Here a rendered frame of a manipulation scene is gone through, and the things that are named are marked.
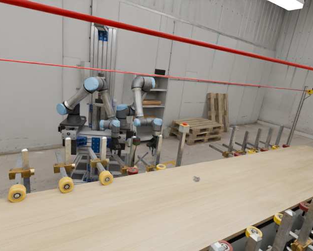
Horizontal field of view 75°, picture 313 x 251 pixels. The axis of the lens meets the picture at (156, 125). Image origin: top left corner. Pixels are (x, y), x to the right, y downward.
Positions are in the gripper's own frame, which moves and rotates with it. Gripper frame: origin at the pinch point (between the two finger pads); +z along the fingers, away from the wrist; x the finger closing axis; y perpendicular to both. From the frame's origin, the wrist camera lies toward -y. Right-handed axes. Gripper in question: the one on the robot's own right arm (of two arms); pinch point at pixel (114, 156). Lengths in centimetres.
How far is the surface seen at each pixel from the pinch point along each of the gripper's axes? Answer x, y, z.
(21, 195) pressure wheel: 73, -55, -11
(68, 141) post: 46, -32, -32
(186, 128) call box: -55, -34, -37
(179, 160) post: -54, -32, -4
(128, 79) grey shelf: -105, 224, -56
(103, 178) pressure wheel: 28, -55, -13
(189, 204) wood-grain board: -16, -93, -7
